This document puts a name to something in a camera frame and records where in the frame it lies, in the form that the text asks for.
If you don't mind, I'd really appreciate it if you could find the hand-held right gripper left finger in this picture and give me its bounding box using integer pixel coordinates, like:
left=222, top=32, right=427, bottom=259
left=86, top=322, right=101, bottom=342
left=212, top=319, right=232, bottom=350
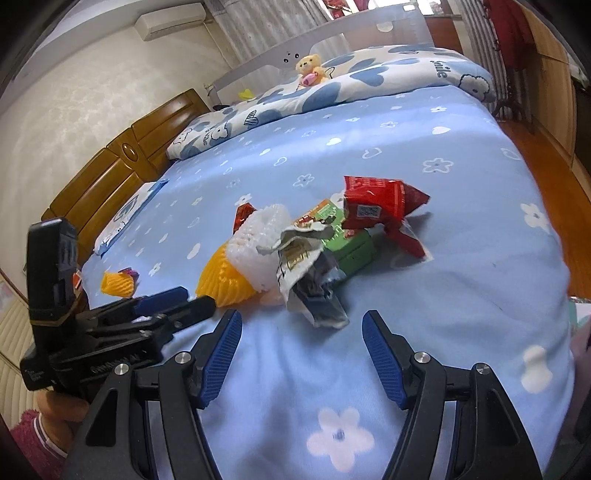
left=62, top=309, right=243, bottom=480

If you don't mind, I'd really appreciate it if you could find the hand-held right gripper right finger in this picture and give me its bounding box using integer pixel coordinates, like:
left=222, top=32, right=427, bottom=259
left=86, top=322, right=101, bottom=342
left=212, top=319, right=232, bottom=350
left=361, top=310, right=543, bottom=480

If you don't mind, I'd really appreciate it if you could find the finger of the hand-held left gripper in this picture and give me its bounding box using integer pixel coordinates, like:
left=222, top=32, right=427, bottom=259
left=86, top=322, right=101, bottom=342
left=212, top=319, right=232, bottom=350
left=99, top=286, right=190, bottom=319
left=134, top=295, right=217, bottom=330

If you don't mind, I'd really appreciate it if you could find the blue heart print quilt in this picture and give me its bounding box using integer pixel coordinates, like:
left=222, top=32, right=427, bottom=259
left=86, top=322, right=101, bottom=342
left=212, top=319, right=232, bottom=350
left=166, top=44, right=497, bottom=161

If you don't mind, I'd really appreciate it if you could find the red coat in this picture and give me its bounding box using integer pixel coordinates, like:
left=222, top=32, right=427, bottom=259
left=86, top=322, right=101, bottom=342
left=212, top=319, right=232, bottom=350
left=482, top=0, right=536, bottom=70

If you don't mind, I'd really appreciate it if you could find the wooden wardrobe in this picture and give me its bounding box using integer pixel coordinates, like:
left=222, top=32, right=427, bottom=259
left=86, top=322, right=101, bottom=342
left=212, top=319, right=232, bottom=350
left=517, top=0, right=583, bottom=171

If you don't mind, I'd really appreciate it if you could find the person's left forearm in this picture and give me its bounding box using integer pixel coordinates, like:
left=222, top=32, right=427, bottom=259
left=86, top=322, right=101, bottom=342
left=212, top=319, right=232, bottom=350
left=9, top=408, right=75, bottom=480

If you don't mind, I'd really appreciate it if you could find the dark wooden coat rack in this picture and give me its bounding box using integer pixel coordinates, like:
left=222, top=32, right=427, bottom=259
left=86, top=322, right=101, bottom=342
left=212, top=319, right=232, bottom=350
left=489, top=41, right=532, bottom=125

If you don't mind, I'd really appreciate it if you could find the blue heart print pillow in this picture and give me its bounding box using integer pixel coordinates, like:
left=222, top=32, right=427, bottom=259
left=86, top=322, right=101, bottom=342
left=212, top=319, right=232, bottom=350
left=95, top=179, right=168, bottom=257

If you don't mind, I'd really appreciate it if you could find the small orange foam net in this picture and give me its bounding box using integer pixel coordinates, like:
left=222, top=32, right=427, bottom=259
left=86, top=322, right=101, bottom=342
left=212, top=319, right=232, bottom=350
left=100, top=270, right=137, bottom=297

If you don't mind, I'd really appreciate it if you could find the grey bed guard rail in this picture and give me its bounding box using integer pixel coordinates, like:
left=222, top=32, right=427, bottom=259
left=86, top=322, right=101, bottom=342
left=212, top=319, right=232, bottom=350
left=205, top=0, right=437, bottom=100

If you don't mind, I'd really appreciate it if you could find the large red wrapper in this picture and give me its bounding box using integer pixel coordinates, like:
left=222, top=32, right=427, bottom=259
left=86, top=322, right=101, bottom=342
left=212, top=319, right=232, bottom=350
left=342, top=175, right=431, bottom=259

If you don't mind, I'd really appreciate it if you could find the red hanging cloth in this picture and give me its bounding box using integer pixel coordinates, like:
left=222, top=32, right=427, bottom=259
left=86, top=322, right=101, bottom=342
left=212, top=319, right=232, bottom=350
left=323, top=0, right=356, bottom=19

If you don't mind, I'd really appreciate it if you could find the large green carton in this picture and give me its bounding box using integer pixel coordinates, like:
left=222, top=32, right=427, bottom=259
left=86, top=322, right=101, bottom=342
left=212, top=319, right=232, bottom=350
left=288, top=198, right=384, bottom=280

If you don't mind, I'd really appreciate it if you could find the yellow teddy bear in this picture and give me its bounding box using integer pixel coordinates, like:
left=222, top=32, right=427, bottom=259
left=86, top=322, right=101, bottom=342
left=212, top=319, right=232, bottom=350
left=295, top=53, right=334, bottom=88

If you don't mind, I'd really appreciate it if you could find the white foam net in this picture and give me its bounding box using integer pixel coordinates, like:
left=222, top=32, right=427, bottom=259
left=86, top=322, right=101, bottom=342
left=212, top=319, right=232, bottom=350
left=229, top=203, right=296, bottom=294

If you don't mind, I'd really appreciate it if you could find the bed with blue flowered sheet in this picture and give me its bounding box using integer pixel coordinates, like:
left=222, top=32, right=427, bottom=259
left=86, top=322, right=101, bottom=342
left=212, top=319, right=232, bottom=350
left=76, top=83, right=578, bottom=480

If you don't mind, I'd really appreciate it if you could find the silver wrapper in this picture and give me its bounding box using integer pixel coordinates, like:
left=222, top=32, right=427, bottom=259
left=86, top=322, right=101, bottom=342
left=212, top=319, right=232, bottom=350
left=256, top=220, right=349, bottom=329

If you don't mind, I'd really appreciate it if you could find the small red wrapper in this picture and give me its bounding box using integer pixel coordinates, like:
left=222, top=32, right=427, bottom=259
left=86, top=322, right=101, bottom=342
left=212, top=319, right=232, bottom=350
left=233, top=203, right=257, bottom=234

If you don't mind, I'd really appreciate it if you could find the grey patterned curtain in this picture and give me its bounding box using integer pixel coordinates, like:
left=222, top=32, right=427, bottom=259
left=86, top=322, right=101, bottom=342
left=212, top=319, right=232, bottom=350
left=455, top=0, right=509, bottom=121
left=203, top=0, right=333, bottom=65

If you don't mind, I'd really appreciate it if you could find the wooden headboard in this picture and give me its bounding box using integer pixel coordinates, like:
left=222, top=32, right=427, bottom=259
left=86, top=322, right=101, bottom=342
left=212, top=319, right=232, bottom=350
left=41, top=89, right=213, bottom=241

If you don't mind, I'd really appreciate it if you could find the person's left hand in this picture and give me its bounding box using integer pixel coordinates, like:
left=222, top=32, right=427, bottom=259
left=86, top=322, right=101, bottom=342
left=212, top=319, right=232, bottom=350
left=37, top=390, right=90, bottom=423

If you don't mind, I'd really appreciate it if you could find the white air conditioner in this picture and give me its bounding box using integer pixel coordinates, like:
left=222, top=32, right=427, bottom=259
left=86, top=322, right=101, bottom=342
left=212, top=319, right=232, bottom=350
left=135, top=2, right=206, bottom=40

